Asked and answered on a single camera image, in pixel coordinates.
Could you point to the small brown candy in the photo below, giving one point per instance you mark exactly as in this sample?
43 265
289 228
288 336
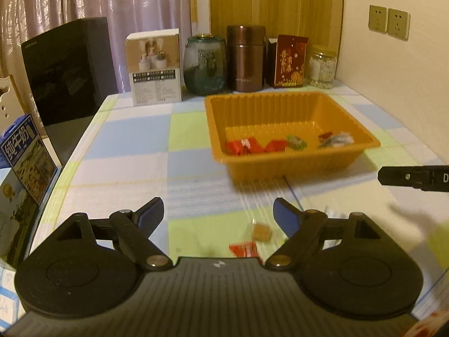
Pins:
262 233

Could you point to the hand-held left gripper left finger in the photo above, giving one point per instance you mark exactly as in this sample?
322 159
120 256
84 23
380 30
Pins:
151 216

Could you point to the blue milk carton box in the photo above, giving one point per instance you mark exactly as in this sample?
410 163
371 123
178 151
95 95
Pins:
24 154

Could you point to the red printed box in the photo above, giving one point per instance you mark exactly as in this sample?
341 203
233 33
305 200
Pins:
289 63

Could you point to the small green candy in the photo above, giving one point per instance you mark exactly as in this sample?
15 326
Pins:
296 142

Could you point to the dark glass jar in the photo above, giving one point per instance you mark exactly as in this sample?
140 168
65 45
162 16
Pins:
205 66

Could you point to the orange plastic tray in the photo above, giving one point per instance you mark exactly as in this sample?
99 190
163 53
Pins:
291 166

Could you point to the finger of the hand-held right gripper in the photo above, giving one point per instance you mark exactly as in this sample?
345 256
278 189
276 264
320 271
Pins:
396 175

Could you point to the light blue box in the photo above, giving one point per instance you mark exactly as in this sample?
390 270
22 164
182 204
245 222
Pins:
14 210

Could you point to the brown thermos flask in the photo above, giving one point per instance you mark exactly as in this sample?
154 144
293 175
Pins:
245 59

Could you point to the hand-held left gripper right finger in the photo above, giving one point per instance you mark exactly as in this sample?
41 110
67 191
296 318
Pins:
286 217

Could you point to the clear plastic jar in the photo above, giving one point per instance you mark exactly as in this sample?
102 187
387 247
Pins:
322 68

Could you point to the beige wall socket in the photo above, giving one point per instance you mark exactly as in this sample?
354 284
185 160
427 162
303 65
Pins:
377 18
398 23

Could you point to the small red candy packet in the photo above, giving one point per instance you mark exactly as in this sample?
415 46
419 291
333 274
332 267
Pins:
275 145

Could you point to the large red candy packet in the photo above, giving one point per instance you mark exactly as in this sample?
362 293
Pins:
238 146

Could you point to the white cardboard box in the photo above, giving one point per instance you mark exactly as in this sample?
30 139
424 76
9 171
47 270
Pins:
154 77

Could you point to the pink sheer curtain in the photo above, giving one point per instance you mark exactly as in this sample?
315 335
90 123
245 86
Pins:
122 0

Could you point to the red and brown candy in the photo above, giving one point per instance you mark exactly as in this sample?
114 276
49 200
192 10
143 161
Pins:
325 135

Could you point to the black appliance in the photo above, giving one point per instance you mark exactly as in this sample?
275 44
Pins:
66 70

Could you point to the clear snack packet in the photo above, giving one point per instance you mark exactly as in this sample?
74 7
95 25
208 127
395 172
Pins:
338 140

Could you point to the wooden cabinet panel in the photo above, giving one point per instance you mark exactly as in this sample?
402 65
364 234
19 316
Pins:
273 3

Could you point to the white chair back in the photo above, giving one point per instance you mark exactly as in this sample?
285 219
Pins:
7 105

